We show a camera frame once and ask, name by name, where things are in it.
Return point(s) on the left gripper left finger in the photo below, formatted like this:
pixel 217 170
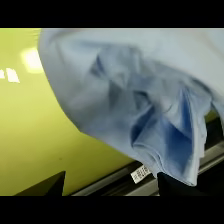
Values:
pixel 50 186

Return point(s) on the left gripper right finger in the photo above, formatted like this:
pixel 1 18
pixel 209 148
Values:
pixel 173 188

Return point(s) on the light blue T-shirt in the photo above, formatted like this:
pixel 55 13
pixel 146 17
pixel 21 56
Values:
pixel 110 100

